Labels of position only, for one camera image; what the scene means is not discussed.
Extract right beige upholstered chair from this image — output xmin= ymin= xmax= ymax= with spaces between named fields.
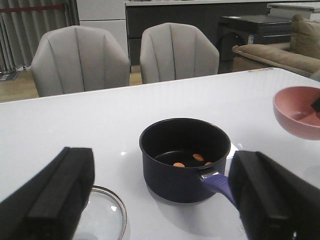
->
xmin=139 ymin=22 xmax=220 ymax=84

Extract beige upholstered chair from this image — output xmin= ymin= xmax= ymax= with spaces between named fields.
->
xmin=139 ymin=22 xmax=220 ymax=84
xmin=31 ymin=25 xmax=130 ymax=97

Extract red barrier belt stanchion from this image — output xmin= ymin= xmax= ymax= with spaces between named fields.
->
xmin=0 ymin=4 xmax=67 ymax=13

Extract left beige upholstered chair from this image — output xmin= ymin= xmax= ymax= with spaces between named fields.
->
xmin=31 ymin=25 xmax=130 ymax=97

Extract grey kitchen counter cabinet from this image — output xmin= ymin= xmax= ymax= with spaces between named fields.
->
xmin=124 ymin=0 xmax=320 ymax=67

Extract beige sofa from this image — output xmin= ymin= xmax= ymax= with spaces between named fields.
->
xmin=232 ymin=14 xmax=320 ymax=81

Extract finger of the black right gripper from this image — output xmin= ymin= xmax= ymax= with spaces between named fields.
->
xmin=311 ymin=97 xmax=320 ymax=112

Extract pink plastic bowl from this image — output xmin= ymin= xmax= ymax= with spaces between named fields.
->
xmin=272 ymin=86 xmax=320 ymax=140

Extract glass lid with purple knob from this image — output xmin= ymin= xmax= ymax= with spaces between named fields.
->
xmin=73 ymin=185 xmax=128 ymax=240

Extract grey curtain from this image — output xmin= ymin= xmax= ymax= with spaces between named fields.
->
xmin=0 ymin=0 xmax=79 ymax=73

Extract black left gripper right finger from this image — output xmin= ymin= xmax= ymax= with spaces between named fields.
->
xmin=228 ymin=150 xmax=320 ymax=240

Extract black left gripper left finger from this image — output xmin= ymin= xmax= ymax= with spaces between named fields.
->
xmin=0 ymin=147 xmax=95 ymax=240

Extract white refrigerator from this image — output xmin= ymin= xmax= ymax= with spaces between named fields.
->
xmin=76 ymin=0 xmax=129 ymax=54

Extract orange ham slices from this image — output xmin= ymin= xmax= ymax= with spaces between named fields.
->
xmin=172 ymin=153 xmax=212 ymax=168

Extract dark blue saucepan purple handle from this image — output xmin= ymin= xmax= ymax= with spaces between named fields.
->
xmin=139 ymin=118 xmax=236 ymax=206

